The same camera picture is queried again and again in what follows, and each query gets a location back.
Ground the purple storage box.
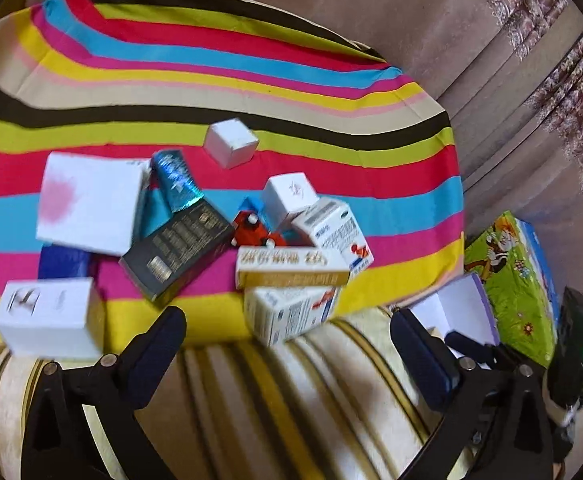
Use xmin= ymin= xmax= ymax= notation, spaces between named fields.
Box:
xmin=406 ymin=274 xmax=500 ymax=346

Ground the white box with logo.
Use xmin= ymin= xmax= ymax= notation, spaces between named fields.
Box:
xmin=0 ymin=278 xmax=106 ymax=360

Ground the dark blue box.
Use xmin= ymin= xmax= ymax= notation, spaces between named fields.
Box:
xmin=37 ymin=245 xmax=94 ymax=280

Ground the white medicine box red figure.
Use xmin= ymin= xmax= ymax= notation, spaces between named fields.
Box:
xmin=291 ymin=197 xmax=374 ymax=280

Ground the white medicine box blue label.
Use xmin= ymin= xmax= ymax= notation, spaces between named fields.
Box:
xmin=244 ymin=287 xmax=341 ymax=347

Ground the black DORMI box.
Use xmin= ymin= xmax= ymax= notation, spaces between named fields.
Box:
xmin=120 ymin=198 xmax=235 ymax=308

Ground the large white square box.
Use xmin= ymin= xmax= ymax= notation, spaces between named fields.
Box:
xmin=36 ymin=152 xmax=150 ymax=257

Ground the gold and white medicine box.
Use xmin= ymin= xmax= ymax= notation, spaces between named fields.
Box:
xmin=235 ymin=247 xmax=350 ymax=289

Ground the white cube box with drawing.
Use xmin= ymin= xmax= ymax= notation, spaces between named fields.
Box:
xmin=261 ymin=172 xmax=319 ymax=231

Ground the red toy truck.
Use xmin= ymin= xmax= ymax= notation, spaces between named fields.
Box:
xmin=232 ymin=210 xmax=287 ymax=248

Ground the teal holographic box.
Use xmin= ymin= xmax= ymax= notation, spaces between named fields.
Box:
xmin=150 ymin=150 xmax=203 ymax=214

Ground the green cartoon play mat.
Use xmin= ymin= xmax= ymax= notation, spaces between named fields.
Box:
xmin=464 ymin=211 xmax=561 ymax=367

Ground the striped beige sofa cushion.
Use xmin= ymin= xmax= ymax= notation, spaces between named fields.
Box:
xmin=0 ymin=308 xmax=441 ymax=479

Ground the blue toy piece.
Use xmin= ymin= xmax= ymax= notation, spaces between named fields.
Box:
xmin=239 ymin=195 xmax=270 ymax=229

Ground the beige sofa cover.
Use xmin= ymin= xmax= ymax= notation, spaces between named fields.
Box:
xmin=26 ymin=0 xmax=583 ymax=292

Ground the colourful striped cloth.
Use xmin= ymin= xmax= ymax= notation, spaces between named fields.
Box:
xmin=0 ymin=0 xmax=464 ymax=314

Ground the small white cube box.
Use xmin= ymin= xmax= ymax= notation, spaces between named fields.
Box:
xmin=203 ymin=118 xmax=259 ymax=169

